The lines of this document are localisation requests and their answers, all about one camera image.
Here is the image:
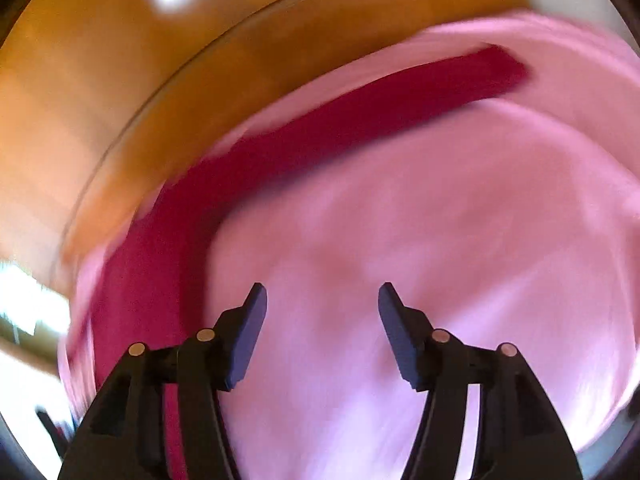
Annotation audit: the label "pink blanket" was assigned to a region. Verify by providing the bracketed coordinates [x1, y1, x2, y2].
[57, 12, 640, 480]

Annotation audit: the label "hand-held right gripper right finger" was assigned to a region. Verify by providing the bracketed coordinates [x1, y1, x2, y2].
[377, 282, 583, 480]

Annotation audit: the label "maroon pants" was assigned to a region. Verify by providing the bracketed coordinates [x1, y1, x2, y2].
[90, 45, 528, 480]

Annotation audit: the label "wooden headboard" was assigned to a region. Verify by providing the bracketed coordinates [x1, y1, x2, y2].
[0, 0, 533, 361]

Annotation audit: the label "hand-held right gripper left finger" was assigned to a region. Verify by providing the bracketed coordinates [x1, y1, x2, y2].
[57, 282, 268, 480]

